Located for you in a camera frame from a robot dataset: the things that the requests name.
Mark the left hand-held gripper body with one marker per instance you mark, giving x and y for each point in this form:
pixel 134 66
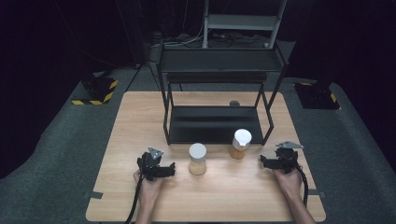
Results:
pixel 149 163

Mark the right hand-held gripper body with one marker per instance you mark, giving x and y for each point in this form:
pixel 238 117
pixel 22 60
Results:
pixel 287 157

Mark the jar with round white lid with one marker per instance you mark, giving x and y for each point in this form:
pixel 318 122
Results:
pixel 197 158

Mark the jar with faceted white lid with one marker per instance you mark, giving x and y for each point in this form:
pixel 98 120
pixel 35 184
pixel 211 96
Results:
pixel 241 143

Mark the black metal two-tier rack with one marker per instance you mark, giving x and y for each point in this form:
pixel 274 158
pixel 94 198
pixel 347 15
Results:
pixel 218 124

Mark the person's left hand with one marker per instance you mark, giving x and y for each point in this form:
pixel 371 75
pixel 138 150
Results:
pixel 149 188

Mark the person's right hand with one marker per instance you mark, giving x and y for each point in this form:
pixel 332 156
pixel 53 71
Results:
pixel 290 183

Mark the grey tape strip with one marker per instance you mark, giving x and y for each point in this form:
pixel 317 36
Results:
pixel 93 195
pixel 320 194

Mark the small dark round disc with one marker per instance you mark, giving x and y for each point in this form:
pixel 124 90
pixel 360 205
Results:
pixel 234 103

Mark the black base with striped edge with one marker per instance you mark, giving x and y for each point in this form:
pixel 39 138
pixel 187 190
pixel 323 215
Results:
pixel 96 90
pixel 316 96

